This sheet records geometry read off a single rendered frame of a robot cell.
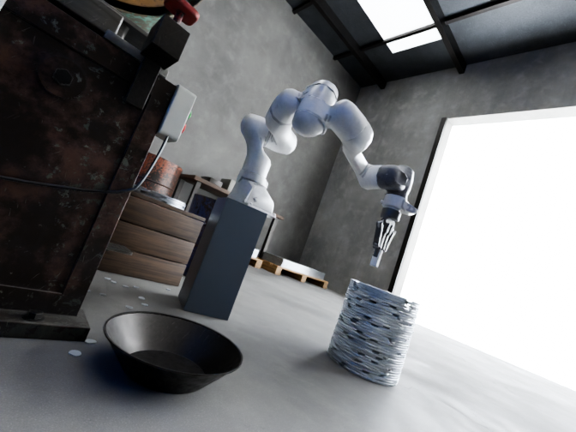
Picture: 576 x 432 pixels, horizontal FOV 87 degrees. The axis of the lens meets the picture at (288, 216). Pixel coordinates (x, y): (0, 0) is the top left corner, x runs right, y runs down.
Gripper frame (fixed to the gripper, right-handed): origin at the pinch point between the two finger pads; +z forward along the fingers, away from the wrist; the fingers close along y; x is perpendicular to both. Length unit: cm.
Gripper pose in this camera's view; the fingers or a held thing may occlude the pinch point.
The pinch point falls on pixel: (376, 257)
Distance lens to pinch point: 125.5
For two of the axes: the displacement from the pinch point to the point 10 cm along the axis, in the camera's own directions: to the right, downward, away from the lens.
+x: 6.5, 1.5, -7.4
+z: -3.5, 9.3, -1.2
